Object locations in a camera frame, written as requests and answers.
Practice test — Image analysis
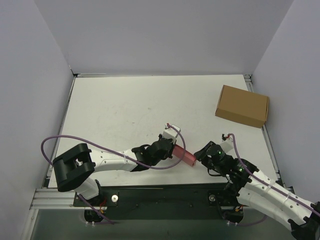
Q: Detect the pink paper box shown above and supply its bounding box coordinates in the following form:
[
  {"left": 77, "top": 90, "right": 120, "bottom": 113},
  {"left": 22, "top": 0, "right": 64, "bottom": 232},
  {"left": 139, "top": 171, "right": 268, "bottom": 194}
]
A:
[{"left": 172, "top": 145, "right": 197, "bottom": 167}]

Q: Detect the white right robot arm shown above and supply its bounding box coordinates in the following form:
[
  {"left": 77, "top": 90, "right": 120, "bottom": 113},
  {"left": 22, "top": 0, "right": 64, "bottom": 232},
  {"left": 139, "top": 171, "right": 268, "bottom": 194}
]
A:
[{"left": 194, "top": 139, "right": 320, "bottom": 240}]

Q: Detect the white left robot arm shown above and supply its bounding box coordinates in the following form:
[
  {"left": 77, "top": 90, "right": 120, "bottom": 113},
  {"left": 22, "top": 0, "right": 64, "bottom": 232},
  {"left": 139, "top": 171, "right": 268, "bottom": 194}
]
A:
[{"left": 53, "top": 132, "right": 178, "bottom": 206}]

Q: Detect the brown cardboard box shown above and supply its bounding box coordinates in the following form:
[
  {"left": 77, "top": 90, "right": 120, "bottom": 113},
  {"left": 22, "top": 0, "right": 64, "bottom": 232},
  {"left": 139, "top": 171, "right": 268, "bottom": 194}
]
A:
[{"left": 215, "top": 85, "right": 269, "bottom": 128}]

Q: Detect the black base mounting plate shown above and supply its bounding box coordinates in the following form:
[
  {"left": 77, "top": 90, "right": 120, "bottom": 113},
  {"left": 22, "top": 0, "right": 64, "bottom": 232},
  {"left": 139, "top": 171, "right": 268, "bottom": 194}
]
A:
[{"left": 88, "top": 183, "right": 244, "bottom": 222}]

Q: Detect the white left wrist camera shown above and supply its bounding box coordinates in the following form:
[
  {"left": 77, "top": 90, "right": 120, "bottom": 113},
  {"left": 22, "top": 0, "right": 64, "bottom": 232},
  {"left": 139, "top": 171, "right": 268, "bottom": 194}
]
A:
[{"left": 162, "top": 124, "right": 181, "bottom": 144}]

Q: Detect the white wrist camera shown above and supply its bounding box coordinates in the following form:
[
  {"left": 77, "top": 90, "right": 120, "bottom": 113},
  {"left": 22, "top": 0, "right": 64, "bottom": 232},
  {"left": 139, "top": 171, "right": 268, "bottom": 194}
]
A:
[
  {"left": 220, "top": 133, "right": 234, "bottom": 153},
  {"left": 162, "top": 124, "right": 181, "bottom": 144}
]

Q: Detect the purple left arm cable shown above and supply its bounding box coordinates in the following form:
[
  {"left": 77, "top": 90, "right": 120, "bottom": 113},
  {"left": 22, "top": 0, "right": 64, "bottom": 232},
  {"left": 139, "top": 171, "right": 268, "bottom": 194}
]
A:
[{"left": 40, "top": 123, "right": 186, "bottom": 171}]

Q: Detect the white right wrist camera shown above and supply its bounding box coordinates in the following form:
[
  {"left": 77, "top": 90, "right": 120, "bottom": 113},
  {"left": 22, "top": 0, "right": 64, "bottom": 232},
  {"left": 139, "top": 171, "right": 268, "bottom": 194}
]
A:
[{"left": 220, "top": 133, "right": 234, "bottom": 153}]

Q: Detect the aluminium frame rail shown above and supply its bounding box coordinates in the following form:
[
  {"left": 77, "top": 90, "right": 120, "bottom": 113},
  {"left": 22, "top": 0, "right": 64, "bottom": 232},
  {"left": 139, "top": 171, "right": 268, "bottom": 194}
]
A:
[{"left": 29, "top": 186, "right": 83, "bottom": 211}]

